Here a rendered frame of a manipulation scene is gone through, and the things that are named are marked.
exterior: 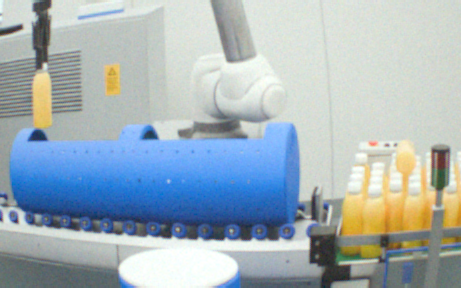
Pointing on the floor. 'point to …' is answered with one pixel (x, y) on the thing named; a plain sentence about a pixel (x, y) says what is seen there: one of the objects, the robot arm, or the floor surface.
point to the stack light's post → (434, 247)
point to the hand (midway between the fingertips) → (41, 58)
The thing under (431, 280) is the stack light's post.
